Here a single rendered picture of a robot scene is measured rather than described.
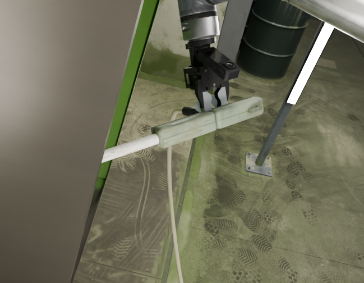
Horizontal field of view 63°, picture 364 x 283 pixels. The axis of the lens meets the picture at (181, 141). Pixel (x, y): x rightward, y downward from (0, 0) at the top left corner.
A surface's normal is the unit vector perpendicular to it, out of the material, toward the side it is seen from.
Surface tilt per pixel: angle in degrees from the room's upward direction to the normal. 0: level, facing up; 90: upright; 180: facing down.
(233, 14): 90
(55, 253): 90
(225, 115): 57
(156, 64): 90
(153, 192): 0
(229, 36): 90
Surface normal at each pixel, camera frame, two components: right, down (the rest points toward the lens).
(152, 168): 0.15, -0.71
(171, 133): 0.49, 0.16
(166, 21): -0.18, 0.66
